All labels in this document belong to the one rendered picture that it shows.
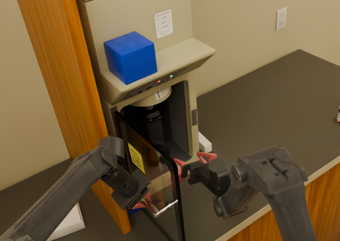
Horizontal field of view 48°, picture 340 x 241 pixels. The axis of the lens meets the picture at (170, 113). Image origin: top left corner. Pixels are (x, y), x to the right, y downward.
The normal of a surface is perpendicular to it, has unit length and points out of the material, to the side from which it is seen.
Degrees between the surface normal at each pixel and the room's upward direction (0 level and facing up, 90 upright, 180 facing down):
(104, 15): 90
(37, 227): 60
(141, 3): 90
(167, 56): 0
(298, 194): 53
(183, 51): 0
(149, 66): 90
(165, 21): 90
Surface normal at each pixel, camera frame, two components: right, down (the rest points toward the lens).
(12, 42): 0.56, 0.46
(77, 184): 0.82, -0.45
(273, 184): 0.15, -0.03
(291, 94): -0.09, -0.80
